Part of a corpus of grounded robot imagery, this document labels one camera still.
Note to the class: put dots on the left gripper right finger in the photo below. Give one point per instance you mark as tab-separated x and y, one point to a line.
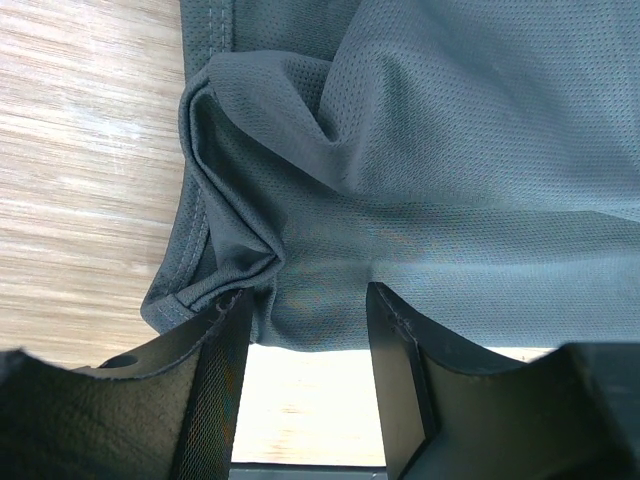
452	409

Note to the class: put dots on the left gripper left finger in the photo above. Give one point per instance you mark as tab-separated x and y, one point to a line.
165	410

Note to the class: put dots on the grey t shirt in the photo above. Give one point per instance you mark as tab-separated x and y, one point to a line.
480	158

